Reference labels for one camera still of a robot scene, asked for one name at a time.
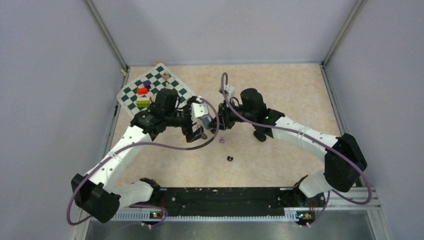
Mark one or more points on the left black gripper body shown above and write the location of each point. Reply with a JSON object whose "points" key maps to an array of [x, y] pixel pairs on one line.
{"points": [[185, 122]]}

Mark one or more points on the purple block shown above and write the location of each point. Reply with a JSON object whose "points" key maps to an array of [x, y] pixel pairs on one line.
{"points": [[147, 84]]}

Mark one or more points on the white chess piece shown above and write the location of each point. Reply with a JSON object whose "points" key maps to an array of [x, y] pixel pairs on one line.
{"points": [[169, 86]]}

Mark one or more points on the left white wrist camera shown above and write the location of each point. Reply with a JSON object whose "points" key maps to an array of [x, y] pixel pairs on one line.
{"points": [[200, 111]]}

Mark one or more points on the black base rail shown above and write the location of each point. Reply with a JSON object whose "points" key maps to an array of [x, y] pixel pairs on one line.
{"points": [[233, 201]]}

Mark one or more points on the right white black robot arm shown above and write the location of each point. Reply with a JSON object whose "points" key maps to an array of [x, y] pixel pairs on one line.
{"points": [[344, 162]]}

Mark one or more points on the black earbud charging case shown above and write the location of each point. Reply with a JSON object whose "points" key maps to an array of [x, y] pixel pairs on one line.
{"points": [[260, 136]]}

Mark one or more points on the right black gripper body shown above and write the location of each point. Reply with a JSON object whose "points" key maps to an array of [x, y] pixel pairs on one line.
{"points": [[229, 117]]}

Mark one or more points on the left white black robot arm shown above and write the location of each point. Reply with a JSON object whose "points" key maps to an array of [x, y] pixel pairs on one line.
{"points": [[96, 192]]}

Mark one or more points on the green white chessboard mat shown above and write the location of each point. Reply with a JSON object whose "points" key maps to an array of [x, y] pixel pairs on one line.
{"points": [[127, 96]]}

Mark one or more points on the red block upper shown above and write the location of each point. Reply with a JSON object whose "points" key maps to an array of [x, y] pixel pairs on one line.
{"points": [[142, 90]]}

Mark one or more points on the wooden cube piece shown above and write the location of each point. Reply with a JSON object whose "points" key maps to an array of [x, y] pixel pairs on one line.
{"points": [[165, 76]]}

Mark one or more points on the lime green block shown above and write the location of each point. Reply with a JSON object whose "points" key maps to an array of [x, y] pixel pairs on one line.
{"points": [[143, 102]]}

